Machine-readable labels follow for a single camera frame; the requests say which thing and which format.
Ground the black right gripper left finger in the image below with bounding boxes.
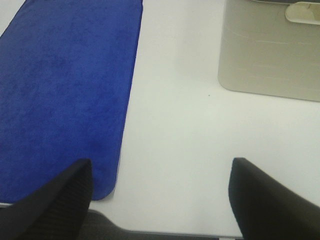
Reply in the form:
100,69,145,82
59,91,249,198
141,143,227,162
0,158,93,240

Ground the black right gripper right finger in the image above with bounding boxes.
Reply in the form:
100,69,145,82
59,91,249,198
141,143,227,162
228,157,320,240

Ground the beige storage box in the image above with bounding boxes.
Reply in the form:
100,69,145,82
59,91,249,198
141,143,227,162
218,0,320,101

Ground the blue microfibre towel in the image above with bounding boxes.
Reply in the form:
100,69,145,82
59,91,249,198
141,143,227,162
0,0,143,203

